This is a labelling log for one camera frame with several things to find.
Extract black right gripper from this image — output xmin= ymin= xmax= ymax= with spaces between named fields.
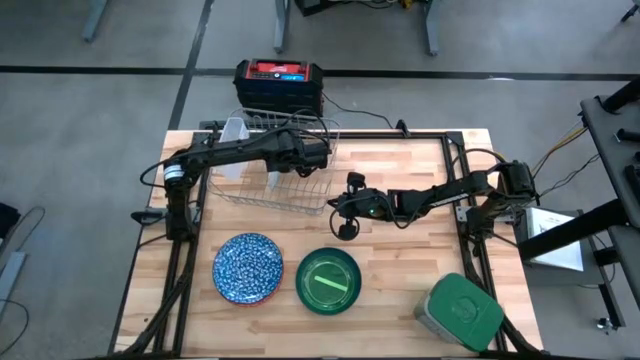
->
xmin=332 ymin=172 xmax=371 ymax=242

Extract wire dish rack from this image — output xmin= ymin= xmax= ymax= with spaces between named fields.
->
xmin=206 ymin=107 xmax=342 ymax=217

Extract green glossy shallow bowl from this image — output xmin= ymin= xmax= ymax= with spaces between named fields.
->
xmin=294 ymin=246 xmax=363 ymax=316

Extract red black power station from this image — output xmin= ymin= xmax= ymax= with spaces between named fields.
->
xmin=233 ymin=58 xmax=325 ymax=115

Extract bright green tape strip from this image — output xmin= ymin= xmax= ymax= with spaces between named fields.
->
xmin=313 ymin=274 xmax=349 ymax=293

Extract black equipment under desk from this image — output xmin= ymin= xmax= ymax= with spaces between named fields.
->
xmin=294 ymin=0 xmax=429 ymax=16

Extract green lidded container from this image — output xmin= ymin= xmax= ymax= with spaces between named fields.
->
xmin=413 ymin=272 xmax=505 ymax=353

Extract white paper sheet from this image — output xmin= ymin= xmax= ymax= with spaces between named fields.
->
xmin=524 ymin=207 xmax=585 ymax=273

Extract black diagonal support bar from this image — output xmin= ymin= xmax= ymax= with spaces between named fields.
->
xmin=518 ymin=198 xmax=630 ymax=261

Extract blue grey desk leg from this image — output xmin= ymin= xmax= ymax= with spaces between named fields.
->
xmin=82 ymin=0 xmax=109 ymax=44

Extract grey side table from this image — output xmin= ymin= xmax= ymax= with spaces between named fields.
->
xmin=579 ymin=94 xmax=640 ymax=311

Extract black furniture leg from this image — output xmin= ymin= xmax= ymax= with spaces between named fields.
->
xmin=619 ymin=0 xmax=640 ymax=24

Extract black power cable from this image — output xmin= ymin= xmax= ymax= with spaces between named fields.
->
xmin=321 ymin=91 xmax=412 ymax=139

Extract yellow cable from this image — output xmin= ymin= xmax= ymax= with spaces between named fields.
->
xmin=532 ymin=127 xmax=589 ymax=174

